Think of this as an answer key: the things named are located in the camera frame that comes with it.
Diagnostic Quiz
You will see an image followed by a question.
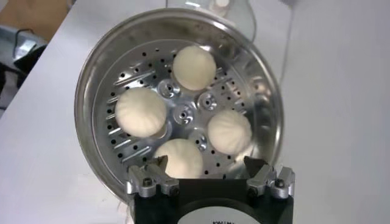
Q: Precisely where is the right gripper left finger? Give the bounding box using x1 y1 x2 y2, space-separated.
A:
126 155 180 198

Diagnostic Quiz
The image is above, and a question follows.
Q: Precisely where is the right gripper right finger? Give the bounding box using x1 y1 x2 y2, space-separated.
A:
243 155 296 199

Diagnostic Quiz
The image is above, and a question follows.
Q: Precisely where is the white steamed baozi bun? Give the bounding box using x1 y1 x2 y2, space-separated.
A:
114 87 168 138
172 45 218 91
154 138 204 180
207 109 253 155

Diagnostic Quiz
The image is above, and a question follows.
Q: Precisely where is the perforated steel steamer basket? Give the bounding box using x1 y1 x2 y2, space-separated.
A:
74 7 285 203

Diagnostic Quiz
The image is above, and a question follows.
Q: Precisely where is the glass lid with white handle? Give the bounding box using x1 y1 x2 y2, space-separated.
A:
165 0 257 42

